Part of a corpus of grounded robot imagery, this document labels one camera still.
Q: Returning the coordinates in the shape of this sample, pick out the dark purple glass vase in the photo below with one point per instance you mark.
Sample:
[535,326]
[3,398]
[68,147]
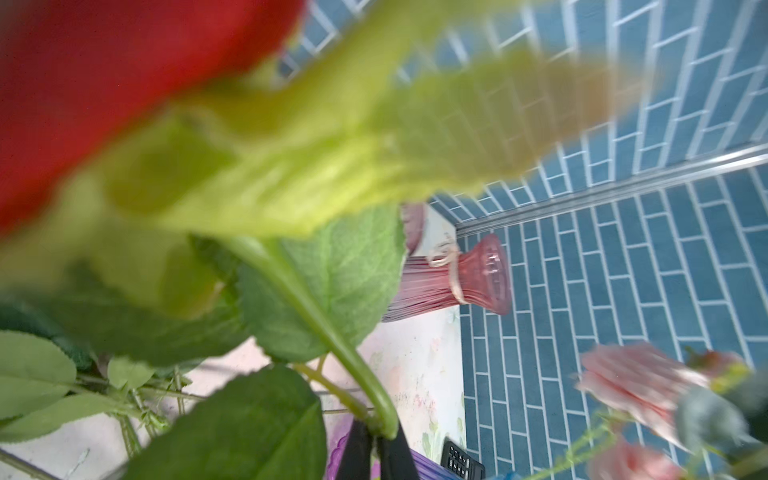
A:
[413,216]

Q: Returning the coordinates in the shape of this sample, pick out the pink carnation spray stem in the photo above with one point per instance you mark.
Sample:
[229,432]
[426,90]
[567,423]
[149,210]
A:
[662,416]

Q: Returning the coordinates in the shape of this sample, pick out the red carnation stem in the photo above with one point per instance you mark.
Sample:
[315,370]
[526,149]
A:
[42,390]

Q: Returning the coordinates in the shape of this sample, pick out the red rose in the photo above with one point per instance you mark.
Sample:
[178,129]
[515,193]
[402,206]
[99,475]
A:
[164,194]

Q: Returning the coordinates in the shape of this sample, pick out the pink glass vase with ribbon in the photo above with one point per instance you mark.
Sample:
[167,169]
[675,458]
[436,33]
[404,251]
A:
[447,277]

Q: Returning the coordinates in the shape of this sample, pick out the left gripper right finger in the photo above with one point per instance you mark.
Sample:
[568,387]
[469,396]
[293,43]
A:
[395,458]

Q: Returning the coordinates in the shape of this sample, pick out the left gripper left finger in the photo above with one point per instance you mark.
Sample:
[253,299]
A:
[355,462]

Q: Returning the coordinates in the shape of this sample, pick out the black calculator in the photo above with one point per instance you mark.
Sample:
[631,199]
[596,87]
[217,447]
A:
[458,461]

